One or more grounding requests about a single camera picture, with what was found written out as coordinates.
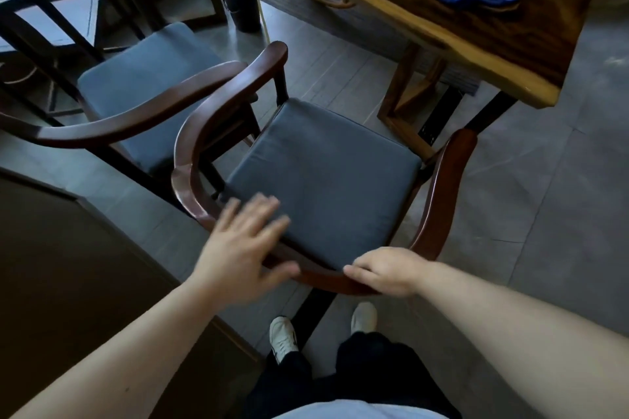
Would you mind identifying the person's white shirt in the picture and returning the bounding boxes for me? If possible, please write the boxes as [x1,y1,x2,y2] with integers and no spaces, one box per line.
[275,399,450,419]

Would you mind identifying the person's dark trousers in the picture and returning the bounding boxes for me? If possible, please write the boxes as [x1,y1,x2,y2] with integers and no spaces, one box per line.
[243,331,463,419]

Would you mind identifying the dark wooden armchair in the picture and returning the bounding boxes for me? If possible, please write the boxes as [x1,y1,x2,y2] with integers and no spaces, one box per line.
[171,41,478,297]
[0,21,261,198]

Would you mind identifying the person's right hand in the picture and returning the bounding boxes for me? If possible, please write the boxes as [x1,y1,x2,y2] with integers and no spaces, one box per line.
[343,247,432,298]

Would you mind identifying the person's left hand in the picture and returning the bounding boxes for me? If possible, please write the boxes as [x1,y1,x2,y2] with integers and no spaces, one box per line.
[189,194,301,309]

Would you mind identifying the person's white shoe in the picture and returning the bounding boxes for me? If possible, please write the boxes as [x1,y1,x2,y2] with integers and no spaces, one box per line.
[350,302,378,335]
[269,317,299,365]

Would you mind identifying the dark brown cabinet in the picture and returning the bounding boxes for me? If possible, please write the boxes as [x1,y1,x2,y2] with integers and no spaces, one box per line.
[0,168,266,419]

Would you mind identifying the grey seat cushion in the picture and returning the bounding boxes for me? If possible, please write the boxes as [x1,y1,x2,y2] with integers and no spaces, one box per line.
[223,99,423,271]
[77,22,246,174]

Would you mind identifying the person's right forearm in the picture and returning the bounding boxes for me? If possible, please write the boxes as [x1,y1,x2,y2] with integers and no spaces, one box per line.
[418,259,629,419]

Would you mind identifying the wooden slab table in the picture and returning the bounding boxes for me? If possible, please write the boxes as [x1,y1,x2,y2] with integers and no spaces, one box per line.
[246,0,610,147]

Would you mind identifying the person's left forearm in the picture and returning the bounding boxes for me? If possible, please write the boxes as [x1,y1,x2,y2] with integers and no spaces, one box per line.
[10,277,276,419]

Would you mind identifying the person's white left shoe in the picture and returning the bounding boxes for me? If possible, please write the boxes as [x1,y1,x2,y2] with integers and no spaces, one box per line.
[269,317,299,365]

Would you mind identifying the person's white right shoe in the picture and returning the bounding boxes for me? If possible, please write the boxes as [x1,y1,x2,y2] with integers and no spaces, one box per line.
[350,302,378,335]

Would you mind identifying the black cylindrical bin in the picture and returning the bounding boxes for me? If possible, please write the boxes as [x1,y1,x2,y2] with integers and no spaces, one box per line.
[219,0,262,34]

